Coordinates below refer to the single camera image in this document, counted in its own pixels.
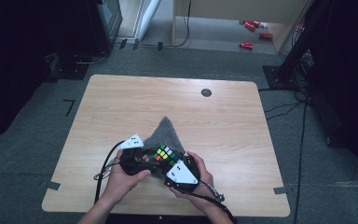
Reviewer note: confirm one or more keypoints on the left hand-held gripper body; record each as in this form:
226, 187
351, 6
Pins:
130, 161

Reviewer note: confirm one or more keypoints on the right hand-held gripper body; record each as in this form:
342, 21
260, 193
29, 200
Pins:
181, 174

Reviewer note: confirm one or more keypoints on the multicoloured puzzle cube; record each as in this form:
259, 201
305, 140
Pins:
167, 155

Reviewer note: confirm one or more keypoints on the grey cloth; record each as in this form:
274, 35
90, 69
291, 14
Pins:
165, 133

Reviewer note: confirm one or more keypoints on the person's right hand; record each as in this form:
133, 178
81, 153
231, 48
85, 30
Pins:
203, 183

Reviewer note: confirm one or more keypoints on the person's left hand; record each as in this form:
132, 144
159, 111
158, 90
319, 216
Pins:
121, 186

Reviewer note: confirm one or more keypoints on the black round table grommet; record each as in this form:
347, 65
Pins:
206, 92

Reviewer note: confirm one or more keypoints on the grey tape piece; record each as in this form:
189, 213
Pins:
281, 190
51, 185

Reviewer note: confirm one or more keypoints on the black flat stand base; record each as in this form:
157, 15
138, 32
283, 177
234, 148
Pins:
68, 71

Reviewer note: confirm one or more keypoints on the small black floor block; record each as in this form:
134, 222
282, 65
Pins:
122, 44
160, 46
135, 44

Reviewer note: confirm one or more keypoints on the black metal stand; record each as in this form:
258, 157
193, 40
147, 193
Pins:
279, 77

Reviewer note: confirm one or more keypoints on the red can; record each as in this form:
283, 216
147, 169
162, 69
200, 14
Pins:
265, 35
256, 23
250, 26
246, 46

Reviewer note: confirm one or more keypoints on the white panel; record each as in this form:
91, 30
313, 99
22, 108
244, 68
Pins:
147, 15

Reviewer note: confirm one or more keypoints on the dark monitor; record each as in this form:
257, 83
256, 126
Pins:
108, 18

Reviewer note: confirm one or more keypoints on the dark curtain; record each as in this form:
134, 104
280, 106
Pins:
348, 93
18, 62

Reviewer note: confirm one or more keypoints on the light wooden cabinet frame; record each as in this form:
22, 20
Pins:
230, 7

